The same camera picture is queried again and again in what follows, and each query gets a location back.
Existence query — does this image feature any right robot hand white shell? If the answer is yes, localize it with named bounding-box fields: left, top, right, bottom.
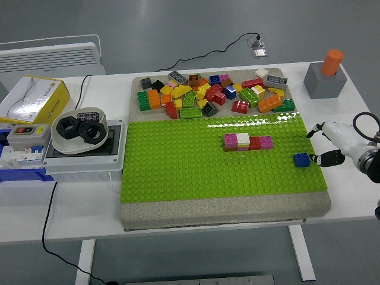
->
left=306, top=121, right=372, bottom=167

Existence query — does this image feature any dark green toy brick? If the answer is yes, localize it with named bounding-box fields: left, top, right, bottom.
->
left=273, top=99, right=296, bottom=113

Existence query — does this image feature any long orange toy brick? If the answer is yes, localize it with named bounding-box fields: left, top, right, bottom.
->
left=258, top=94, right=283, bottom=113

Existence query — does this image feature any long grey toy brick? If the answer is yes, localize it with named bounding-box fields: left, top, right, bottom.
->
left=167, top=70, right=188, bottom=84
left=265, top=75, right=289, bottom=90

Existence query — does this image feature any long red toy brick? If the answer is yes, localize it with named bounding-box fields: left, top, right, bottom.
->
left=242, top=78, right=265, bottom=89

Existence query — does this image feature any tall pink toy brick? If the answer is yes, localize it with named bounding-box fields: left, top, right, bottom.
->
left=224, top=133, right=238, bottom=151

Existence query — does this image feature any dark grey sloped toy brick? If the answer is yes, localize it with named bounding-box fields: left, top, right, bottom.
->
left=201, top=102, right=220, bottom=117

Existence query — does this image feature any long green toy brick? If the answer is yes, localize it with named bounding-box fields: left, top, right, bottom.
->
left=179, top=107, right=202, bottom=119

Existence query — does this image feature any green studded baseplate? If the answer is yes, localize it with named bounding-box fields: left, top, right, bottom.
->
left=120, top=112, right=330, bottom=204

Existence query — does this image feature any yellow curved toy brick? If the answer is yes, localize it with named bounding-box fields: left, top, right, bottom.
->
left=171, top=84, right=193, bottom=99

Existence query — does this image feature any red sloped toy brick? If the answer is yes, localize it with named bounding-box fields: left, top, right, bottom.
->
left=164, top=101, right=178, bottom=119

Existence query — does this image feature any grey cube block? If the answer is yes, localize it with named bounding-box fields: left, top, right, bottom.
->
left=303, top=62, right=348, bottom=100

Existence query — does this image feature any orange cylinder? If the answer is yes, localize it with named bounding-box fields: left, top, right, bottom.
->
left=320, top=49, right=344, bottom=77

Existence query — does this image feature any white table leg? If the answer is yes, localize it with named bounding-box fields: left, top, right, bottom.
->
left=74, top=239, right=96, bottom=285
left=287, top=224, right=316, bottom=282

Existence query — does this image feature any open metal floor socket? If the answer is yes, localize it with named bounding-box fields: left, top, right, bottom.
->
left=246, top=35, right=265, bottom=48

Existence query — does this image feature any grey-brown foam mat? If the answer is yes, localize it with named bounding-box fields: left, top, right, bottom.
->
left=118, top=68, right=333, bottom=232

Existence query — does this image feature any small black electronic component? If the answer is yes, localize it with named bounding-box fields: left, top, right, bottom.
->
left=76, top=111, right=99, bottom=122

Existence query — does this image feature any large black hex nut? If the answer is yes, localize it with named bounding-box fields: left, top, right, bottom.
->
left=56, top=116, right=80, bottom=138
left=77, top=121, right=105, bottom=145

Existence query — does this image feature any beige bowl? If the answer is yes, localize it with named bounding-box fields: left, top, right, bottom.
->
left=50, top=106, right=109, bottom=155

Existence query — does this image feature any yellow and white cardboard box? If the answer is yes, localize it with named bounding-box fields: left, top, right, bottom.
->
left=0, top=75, right=71, bottom=125

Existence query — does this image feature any white panel heater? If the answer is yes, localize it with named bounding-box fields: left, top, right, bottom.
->
left=0, top=34, right=107, bottom=81

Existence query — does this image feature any white and blue circuit breaker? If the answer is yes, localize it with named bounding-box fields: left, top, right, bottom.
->
left=2, top=145, right=45, bottom=167

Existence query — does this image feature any white plastic packet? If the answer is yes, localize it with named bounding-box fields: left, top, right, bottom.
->
left=5, top=84, right=41, bottom=118

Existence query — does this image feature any blue plastic bin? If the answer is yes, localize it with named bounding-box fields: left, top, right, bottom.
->
left=0, top=129, right=56, bottom=183

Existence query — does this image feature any black floor cable with plug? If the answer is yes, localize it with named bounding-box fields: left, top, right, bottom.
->
left=156, top=31, right=262, bottom=72

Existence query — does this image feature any thin white cable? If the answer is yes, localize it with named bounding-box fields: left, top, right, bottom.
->
left=108, top=172, right=122, bottom=194

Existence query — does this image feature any white electrical enclosure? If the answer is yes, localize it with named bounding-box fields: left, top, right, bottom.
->
left=43, top=119, right=124, bottom=182

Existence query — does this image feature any grey switch box red button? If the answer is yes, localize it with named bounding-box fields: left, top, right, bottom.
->
left=6, top=123, right=52, bottom=151

